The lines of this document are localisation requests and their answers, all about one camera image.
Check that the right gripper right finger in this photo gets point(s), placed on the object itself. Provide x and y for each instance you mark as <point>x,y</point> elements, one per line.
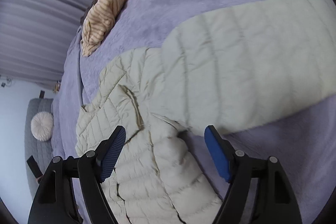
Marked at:
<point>275,201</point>

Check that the round cream pleated cushion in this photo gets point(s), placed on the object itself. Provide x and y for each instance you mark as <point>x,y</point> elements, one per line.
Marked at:
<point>42,125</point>

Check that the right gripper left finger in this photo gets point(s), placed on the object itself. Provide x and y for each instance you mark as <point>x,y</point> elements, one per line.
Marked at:
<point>54,201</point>

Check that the lavender fleece bed blanket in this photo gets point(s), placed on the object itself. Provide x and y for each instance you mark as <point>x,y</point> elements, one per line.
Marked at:
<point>304,142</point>

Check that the grey pleated curtain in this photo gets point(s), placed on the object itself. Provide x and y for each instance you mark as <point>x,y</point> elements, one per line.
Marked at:
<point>35,37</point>

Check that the grey quilted headboard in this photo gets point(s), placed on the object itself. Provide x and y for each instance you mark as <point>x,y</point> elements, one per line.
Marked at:
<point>40,150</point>

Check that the striped beige fleece garment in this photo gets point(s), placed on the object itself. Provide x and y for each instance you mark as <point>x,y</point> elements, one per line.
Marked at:
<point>100,19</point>

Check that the beige quilted puffer jacket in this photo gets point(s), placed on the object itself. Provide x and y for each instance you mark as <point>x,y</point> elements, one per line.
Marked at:
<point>235,68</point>

